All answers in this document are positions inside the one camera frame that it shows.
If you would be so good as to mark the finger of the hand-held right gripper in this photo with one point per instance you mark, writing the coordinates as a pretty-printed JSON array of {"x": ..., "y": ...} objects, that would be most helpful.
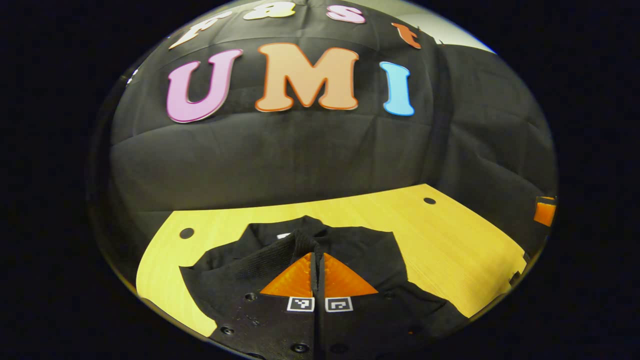
[{"x": 544, "y": 212}]

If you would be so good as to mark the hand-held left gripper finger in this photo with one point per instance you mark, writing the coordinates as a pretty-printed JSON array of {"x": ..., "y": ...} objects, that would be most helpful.
[
  {"x": 322, "y": 320},
  {"x": 314, "y": 320}
]

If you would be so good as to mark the black button shirt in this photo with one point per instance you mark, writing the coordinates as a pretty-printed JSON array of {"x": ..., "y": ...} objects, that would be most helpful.
[{"x": 350, "y": 245}]

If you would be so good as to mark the black backdrop cloth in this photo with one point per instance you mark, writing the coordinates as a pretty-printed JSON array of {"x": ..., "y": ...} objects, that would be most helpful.
[{"x": 300, "y": 150}]

